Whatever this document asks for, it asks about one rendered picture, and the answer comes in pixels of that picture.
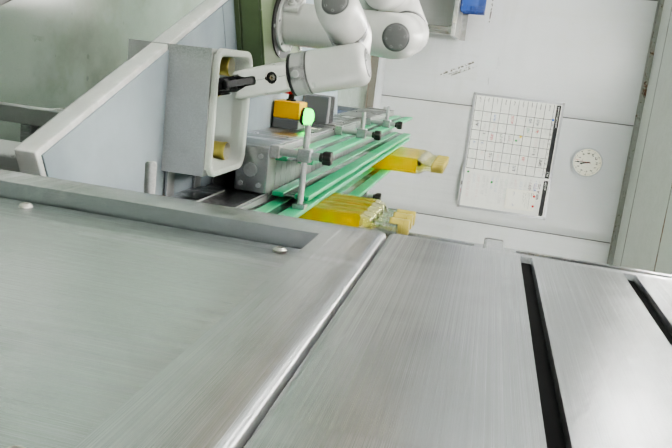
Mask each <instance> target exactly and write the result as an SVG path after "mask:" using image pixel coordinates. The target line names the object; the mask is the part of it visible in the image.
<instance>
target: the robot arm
mask: <svg viewBox="0 0 672 448"><path fill-rule="evenodd" d="M365 1H366V2H367V3H368V5H369V6H371V7H372V8H374V9H377V10H378V11H375V10H366V9H363V8H362V6H361V4H360V2H359V0H314V4H308V3H306V0H281V2H280V4H279V8H278V11H277V17H276V40H277V45H278V47H279V49H280V50H281V51H282V52H288V51H289V50H290V49H291V47H292V46H298V47H306V48H315V49H314V50H308V51H302V52H296V53H290V54H288V55H287V57H286V61H284V62H278V63H272V64H267V65H261V66H256V67H252V68H247V69H243V70H239V71H235V72H234V73H233V74H232V75H234V76H230V77H222V78H219V83H218V96H219V95H228V94H231V92H236V94H237V96H236V98H237V99H246V98H253V97H259V96H265V95H271V94H280V93H285V92H290V91H291V92H292V94H293V95H294V96H302V95H308V94H315V93H322V92H329V91H336V90H342V89H349V88H355V87H361V86H365V85H367V84H368V83H369V82H370V79H371V62H370V55H371V56H377V57H381V58H387V59H404V58H408V57H410V56H413V55H414V54H417V53H418V52H420V51H421V50H422V49H423V48H424V47H425V46H426V44H427V42H428V38H429V28H428V24H427V21H426V18H425V15H424V13H423V10H422V7H421V4H420V2H419V0H365ZM239 88H240V89H239Z"/></svg>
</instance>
